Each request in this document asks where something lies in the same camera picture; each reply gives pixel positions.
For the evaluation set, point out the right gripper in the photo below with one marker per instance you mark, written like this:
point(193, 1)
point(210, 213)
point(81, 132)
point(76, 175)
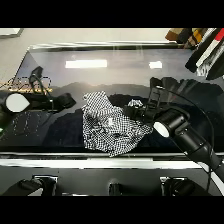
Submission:
point(138, 112)

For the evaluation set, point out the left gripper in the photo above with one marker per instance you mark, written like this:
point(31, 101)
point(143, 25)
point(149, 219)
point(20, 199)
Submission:
point(65, 101)

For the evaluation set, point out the black white checked shirt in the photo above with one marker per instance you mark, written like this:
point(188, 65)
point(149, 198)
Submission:
point(110, 126)

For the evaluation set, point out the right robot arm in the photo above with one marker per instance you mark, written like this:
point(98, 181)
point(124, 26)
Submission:
point(186, 133)

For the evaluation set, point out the heap of clothes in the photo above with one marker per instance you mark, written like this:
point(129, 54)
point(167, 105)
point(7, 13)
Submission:
point(185, 36)

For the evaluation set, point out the black white red striped garment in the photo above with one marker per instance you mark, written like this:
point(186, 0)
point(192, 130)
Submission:
point(208, 53)

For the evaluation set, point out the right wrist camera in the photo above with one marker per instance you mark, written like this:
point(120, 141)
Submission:
point(154, 96)

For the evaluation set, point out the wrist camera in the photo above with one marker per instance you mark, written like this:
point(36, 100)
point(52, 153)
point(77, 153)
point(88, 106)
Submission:
point(154, 96)
point(36, 76)

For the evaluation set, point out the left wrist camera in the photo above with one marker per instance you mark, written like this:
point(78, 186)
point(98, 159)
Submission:
point(36, 76)

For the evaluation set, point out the silver frame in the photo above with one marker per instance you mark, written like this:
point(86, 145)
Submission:
point(100, 163)

